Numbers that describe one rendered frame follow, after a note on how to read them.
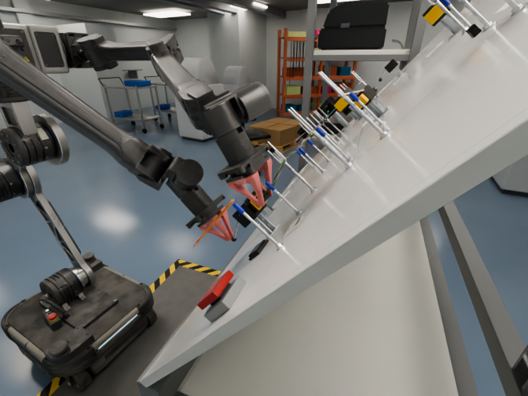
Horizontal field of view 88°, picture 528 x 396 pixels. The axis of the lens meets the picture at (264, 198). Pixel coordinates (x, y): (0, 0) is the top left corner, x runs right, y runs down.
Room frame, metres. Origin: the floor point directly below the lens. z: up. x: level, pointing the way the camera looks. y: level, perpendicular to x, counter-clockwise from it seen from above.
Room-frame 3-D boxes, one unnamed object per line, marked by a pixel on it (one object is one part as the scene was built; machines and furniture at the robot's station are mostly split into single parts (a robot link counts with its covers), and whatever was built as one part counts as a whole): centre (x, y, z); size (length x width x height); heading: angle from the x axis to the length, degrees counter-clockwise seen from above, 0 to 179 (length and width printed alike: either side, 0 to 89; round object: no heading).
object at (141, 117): (6.39, 2.92, 0.54); 1.15 x 0.67 x 1.08; 61
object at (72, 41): (1.18, 0.68, 1.45); 0.09 x 0.08 x 0.12; 152
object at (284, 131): (5.09, -0.28, 0.19); 1.12 x 0.80 x 0.39; 152
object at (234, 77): (7.42, 0.66, 0.65); 0.69 x 0.59 x 1.29; 152
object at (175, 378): (0.85, 0.01, 0.83); 1.18 x 0.06 x 0.06; 159
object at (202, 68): (5.62, 1.24, 0.73); 0.76 x 0.66 x 1.46; 152
